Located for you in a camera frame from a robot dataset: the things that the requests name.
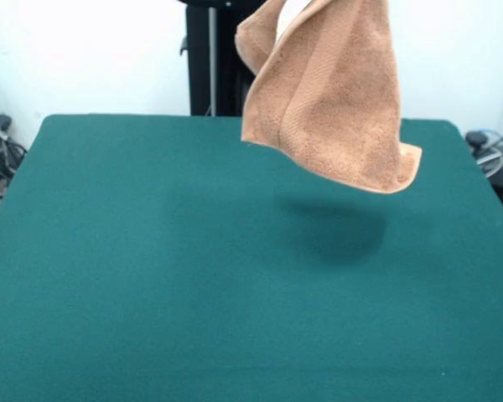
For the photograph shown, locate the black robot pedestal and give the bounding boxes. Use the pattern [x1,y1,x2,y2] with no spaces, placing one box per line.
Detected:
[176,0,273,118]

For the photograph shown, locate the dark green table cloth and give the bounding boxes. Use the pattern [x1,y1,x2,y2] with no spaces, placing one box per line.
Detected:
[0,113,503,402]

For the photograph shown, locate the orange terry towel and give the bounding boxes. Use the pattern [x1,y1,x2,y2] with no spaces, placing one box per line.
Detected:
[234,0,423,196]

